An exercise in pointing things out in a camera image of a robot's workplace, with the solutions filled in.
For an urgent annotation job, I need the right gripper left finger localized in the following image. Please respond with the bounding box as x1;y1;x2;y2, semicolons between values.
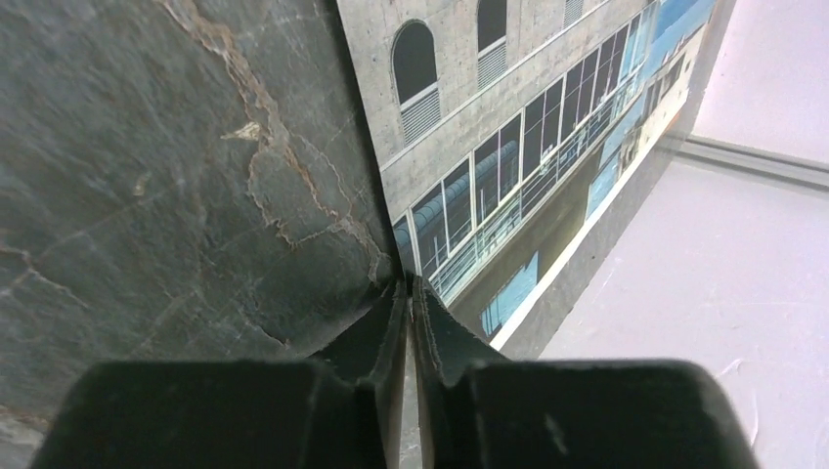
32;282;406;468

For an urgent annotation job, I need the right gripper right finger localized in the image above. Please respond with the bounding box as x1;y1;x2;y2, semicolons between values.
411;277;758;468

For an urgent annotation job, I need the building and sky photo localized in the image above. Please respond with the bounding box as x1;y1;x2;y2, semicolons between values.
337;0;723;355

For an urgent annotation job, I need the aluminium rail frame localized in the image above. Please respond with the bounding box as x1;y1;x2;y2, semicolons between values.
676;135;828;193

